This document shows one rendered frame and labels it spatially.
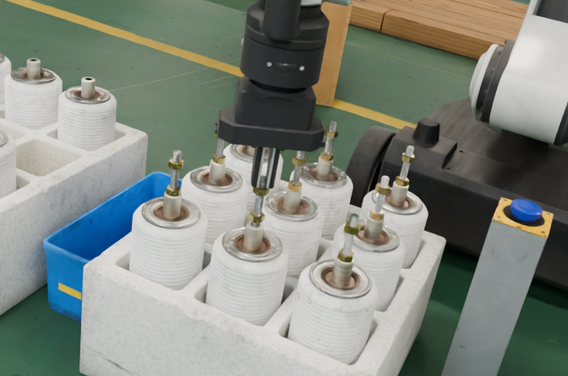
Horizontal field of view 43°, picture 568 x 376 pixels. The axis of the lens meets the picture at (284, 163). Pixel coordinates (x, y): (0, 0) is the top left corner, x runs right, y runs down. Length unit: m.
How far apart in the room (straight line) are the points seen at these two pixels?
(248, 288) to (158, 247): 0.13
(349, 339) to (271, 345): 0.09
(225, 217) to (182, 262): 0.12
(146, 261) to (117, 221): 0.33
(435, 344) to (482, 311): 0.23
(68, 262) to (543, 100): 0.74
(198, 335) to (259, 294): 0.09
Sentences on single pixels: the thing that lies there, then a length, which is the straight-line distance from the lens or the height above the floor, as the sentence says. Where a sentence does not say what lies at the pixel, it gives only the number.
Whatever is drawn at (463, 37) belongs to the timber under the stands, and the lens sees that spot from 2.83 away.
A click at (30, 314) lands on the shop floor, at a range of 1.18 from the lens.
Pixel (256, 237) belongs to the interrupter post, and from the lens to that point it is 0.89.
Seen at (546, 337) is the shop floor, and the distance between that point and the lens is 1.36.
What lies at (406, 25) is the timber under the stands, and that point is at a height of 0.05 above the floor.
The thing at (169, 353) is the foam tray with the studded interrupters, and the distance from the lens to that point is 0.96.
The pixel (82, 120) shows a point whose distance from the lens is 1.25.
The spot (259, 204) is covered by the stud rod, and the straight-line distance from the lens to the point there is 0.87.
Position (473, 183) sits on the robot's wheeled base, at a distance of 1.35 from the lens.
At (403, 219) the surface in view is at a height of 0.25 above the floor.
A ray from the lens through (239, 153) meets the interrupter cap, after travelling 1.12.
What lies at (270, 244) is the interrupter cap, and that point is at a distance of 0.91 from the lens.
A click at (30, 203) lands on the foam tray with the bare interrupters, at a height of 0.17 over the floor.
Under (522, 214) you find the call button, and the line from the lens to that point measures 0.97.
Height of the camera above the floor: 0.74
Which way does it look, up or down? 26 degrees down
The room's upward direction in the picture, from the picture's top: 10 degrees clockwise
